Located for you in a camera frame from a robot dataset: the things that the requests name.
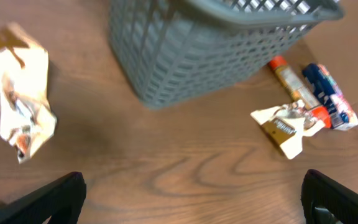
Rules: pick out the grey plastic lattice basket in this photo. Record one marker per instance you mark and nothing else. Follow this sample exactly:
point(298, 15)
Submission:
point(175, 50)

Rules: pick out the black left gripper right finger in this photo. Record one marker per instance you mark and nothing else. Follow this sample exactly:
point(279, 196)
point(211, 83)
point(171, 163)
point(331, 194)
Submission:
point(326, 201)

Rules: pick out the orange cracker tube pack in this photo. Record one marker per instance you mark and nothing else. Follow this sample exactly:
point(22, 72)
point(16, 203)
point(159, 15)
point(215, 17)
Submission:
point(297, 89)

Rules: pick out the beige mushroom pouch brown label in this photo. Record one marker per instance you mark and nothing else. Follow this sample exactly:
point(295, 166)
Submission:
point(287, 125)

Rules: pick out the blue tissue pack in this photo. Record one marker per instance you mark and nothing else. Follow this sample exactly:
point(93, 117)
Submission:
point(328, 93)

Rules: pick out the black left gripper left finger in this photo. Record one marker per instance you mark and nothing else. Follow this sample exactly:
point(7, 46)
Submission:
point(60, 201)

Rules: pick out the crumpled beige snack bag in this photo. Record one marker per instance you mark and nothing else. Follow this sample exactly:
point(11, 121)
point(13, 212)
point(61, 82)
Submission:
point(26, 119)

